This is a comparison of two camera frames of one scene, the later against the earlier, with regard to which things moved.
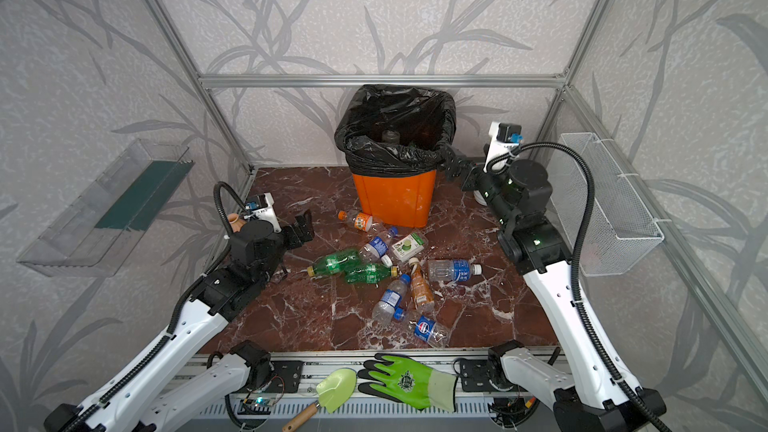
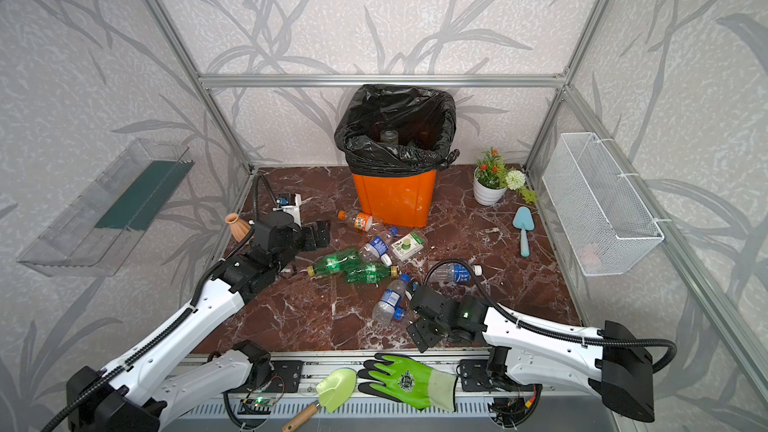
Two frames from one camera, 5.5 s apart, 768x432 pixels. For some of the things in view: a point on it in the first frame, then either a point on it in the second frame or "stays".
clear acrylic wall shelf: [100, 231] stays
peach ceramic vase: [235, 222] stays
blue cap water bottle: [384, 311] stays
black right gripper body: [468, 171] -> [423, 318]
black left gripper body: [293, 232] -> [308, 236]
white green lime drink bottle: [408, 246] stays
